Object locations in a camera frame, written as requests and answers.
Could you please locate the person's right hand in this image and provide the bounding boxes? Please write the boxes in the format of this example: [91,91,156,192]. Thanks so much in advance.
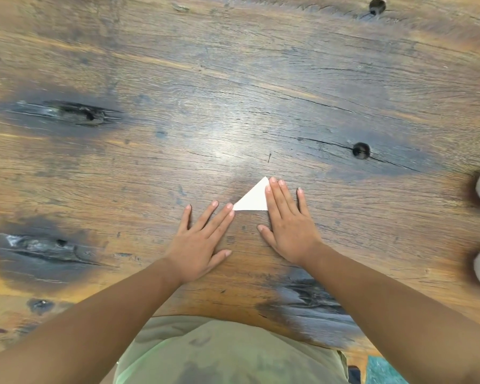
[257,177,324,267]

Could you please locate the teal patterned object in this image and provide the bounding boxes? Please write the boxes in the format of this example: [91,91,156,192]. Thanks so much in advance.
[364,355,409,384]

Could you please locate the person's left hand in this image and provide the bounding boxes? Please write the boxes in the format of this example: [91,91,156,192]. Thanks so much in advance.
[163,201,235,285]

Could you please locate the person's light green shirt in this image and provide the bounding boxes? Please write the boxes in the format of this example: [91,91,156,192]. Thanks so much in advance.
[114,315,349,384]

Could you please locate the white paper triangle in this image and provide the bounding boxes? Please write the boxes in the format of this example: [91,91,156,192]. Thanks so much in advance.
[232,176,270,211]

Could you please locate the person's right forearm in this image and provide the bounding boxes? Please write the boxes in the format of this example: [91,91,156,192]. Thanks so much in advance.
[300,241,480,384]

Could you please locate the person's left forearm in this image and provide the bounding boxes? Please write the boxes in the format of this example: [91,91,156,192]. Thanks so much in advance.
[0,257,184,384]

